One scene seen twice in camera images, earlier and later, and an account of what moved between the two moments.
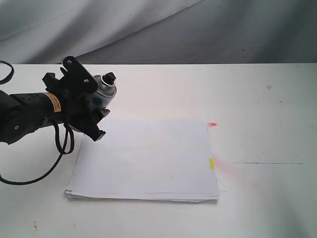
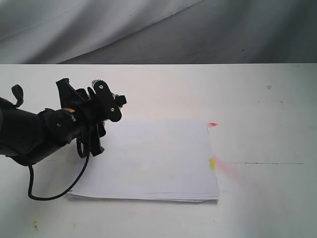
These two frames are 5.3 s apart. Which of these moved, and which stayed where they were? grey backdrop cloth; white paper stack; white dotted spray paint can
Moved: white dotted spray paint can
Stayed: grey backdrop cloth; white paper stack
